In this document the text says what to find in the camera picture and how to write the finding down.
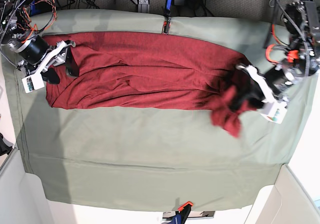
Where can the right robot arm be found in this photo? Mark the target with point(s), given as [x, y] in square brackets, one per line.
[24, 38]

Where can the red T-shirt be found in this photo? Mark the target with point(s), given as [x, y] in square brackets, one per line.
[149, 70]

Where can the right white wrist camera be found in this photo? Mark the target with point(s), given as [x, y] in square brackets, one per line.
[33, 80]

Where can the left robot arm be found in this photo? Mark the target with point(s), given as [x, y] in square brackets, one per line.
[292, 46]

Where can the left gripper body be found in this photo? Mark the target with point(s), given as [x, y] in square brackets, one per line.
[285, 75]

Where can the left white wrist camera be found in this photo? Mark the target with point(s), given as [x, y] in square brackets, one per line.
[274, 109]

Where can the bottom blue orange clamp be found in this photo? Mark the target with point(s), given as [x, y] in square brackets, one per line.
[182, 213]

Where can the green table cloth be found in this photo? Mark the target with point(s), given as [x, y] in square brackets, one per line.
[149, 159]

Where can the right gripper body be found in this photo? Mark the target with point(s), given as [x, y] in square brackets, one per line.
[34, 51]

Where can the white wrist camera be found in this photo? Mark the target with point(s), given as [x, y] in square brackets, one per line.
[274, 109]
[33, 80]

